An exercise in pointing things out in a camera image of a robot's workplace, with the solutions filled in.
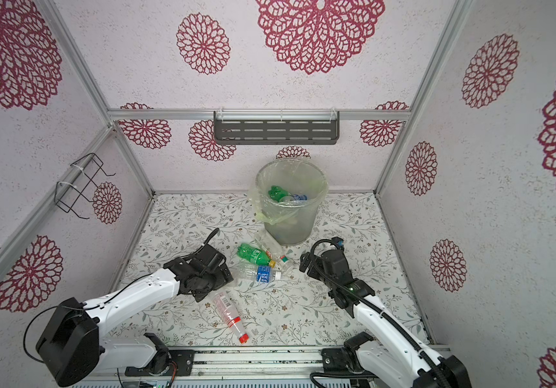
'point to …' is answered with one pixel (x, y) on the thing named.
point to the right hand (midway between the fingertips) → (311, 257)
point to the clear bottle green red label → (272, 244)
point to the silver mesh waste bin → (289, 224)
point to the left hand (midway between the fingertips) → (222, 286)
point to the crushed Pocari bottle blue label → (254, 272)
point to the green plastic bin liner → (296, 176)
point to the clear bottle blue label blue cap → (294, 197)
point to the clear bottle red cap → (229, 313)
